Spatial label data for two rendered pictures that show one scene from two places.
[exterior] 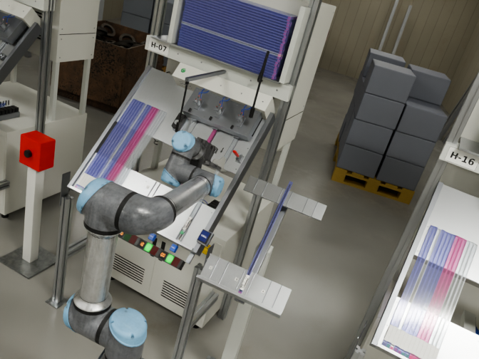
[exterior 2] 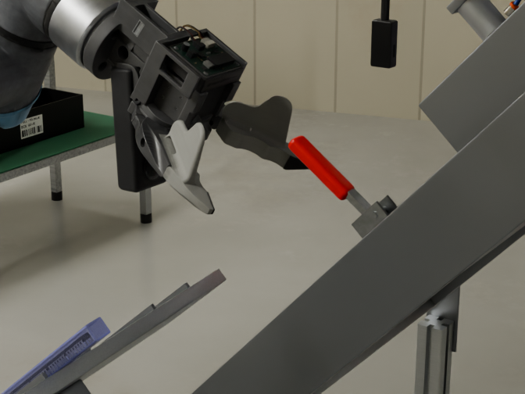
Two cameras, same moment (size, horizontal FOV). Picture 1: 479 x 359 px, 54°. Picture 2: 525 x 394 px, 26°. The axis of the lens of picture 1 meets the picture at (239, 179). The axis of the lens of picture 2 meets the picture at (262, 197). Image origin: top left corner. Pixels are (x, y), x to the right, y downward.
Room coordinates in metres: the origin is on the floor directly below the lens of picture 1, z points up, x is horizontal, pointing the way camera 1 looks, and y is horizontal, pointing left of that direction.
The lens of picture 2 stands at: (2.03, -0.76, 1.35)
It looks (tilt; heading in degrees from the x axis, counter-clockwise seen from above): 19 degrees down; 104
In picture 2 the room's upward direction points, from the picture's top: straight up
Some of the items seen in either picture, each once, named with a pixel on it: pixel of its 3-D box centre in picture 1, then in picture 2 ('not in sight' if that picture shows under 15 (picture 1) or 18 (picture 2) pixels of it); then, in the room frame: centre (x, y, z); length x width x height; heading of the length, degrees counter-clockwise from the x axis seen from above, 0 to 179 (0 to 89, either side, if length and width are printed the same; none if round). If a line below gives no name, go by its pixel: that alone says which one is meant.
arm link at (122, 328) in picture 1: (125, 334); not in sight; (1.10, 0.22, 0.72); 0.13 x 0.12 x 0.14; 74
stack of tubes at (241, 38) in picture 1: (237, 31); not in sight; (2.21, 0.19, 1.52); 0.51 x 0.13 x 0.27; 70
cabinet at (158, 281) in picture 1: (187, 236); not in sight; (2.34, 0.20, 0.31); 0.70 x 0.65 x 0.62; 70
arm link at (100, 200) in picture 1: (99, 263); not in sight; (1.14, 0.34, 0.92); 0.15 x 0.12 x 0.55; 74
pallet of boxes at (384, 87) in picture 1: (388, 120); not in sight; (5.14, -1.39, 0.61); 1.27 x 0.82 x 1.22; 174
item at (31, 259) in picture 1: (33, 202); not in sight; (2.15, 1.04, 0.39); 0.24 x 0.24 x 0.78; 70
